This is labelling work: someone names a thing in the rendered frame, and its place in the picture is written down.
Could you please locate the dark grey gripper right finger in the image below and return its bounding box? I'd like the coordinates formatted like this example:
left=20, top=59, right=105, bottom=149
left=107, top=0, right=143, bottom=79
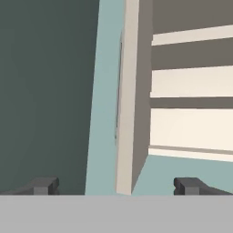
left=173, top=177, right=233, bottom=196

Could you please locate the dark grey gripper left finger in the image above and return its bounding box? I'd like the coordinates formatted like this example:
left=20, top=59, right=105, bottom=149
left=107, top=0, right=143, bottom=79
left=0, top=177, right=60, bottom=196

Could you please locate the cream cabinet door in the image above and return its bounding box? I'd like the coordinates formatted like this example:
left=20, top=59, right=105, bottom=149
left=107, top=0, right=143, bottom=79
left=115, top=0, right=154, bottom=196

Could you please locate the cream open cabinet with shelves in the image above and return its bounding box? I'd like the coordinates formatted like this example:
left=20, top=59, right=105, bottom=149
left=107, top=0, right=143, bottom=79
left=147, top=0, right=233, bottom=164

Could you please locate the thin grey door handle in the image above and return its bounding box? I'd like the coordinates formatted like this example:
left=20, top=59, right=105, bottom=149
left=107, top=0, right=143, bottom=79
left=114, top=30, right=124, bottom=147

